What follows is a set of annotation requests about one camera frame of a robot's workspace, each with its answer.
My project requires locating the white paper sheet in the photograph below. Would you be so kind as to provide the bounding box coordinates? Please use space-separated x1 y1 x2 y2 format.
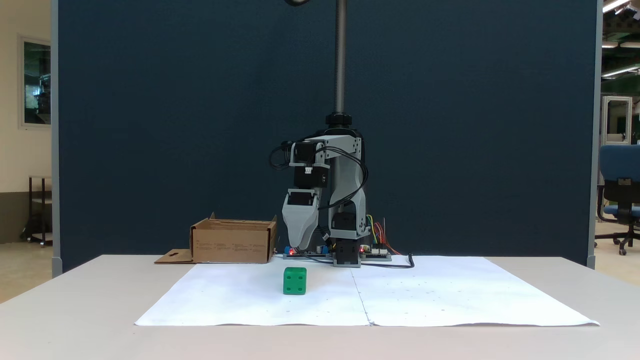
134 262 372 327
350 255 600 329

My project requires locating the red jumper wire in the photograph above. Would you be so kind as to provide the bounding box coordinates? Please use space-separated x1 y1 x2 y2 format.
375 218 402 256

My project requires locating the black cable white connector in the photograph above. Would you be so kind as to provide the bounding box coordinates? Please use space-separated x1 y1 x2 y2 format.
360 252 415 270

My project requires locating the dark blue partition panel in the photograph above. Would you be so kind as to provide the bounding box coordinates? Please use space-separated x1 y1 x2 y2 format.
51 0 602 275

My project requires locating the blue circuit board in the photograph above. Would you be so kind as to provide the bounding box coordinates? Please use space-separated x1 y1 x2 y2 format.
282 244 334 260

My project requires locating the black cart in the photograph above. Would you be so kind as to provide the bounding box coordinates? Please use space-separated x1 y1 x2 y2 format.
20 174 54 247

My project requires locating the green die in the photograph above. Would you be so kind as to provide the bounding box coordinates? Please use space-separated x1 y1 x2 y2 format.
283 266 308 296

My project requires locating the blue office chair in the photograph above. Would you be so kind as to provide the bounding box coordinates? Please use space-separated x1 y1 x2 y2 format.
594 144 640 256

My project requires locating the framed window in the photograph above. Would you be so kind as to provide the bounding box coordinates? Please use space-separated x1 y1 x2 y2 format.
18 34 52 130

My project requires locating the small circuit board red LED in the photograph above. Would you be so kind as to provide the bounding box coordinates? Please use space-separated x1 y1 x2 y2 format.
360 244 393 262

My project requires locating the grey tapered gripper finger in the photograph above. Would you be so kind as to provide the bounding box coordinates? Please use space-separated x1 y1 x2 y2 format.
282 215 320 251

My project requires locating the black servo cable loop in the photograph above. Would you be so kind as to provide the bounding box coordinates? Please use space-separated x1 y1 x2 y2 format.
268 141 302 171

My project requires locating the metal stand pole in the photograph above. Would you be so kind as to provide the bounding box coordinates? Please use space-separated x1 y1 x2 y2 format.
325 0 354 127

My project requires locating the white cabinet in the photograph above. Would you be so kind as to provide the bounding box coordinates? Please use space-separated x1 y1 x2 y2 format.
601 95 634 146

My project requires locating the brown cardboard box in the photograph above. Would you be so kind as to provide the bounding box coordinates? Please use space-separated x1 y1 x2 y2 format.
154 212 279 265

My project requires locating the black servo cable bundle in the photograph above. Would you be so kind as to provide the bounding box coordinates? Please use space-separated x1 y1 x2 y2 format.
319 146 370 211

